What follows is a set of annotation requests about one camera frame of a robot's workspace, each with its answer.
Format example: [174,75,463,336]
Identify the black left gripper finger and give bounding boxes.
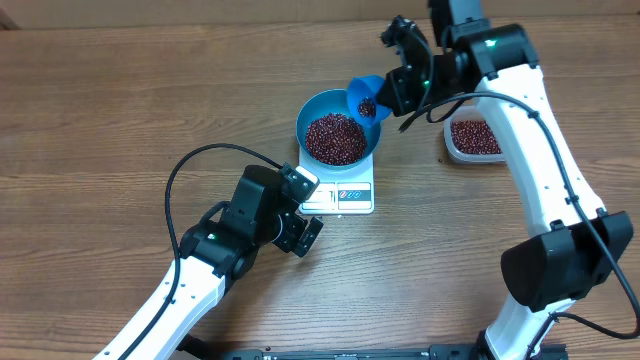
[292,217,324,258]
[279,163,320,204]

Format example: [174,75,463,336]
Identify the blue plastic measuring scoop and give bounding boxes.
[347,75,392,128]

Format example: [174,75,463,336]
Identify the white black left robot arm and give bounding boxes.
[97,164,323,359]

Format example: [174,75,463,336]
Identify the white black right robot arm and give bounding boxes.
[375,1,633,359]

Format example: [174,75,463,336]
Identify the white digital kitchen scale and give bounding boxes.
[299,150,375,215]

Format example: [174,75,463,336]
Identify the red beans in bowl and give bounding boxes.
[304,113,368,166]

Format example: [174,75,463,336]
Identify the teal metal bowl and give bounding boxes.
[296,89,382,170]

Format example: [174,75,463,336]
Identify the clear container of red beans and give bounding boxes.
[444,106,505,165]

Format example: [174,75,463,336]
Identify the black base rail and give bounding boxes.
[174,334,569,360]

